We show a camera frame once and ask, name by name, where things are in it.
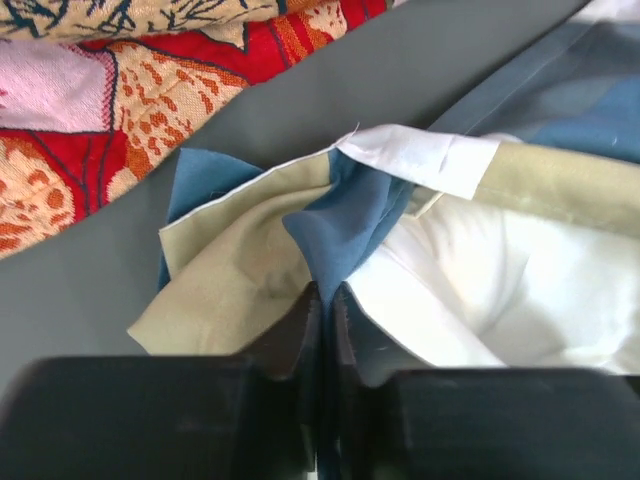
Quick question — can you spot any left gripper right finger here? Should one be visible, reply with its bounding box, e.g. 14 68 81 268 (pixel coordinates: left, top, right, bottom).
333 284 390 479

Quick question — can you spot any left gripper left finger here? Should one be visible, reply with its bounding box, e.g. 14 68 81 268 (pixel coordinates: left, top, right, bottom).
244 282 321 479

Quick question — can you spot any blue beige checked pillowcase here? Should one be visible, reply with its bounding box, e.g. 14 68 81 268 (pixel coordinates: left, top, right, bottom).
127 0 640 480

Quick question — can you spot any red cartoon couple pillow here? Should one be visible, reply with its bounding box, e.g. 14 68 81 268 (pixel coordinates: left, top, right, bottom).
1 0 390 257

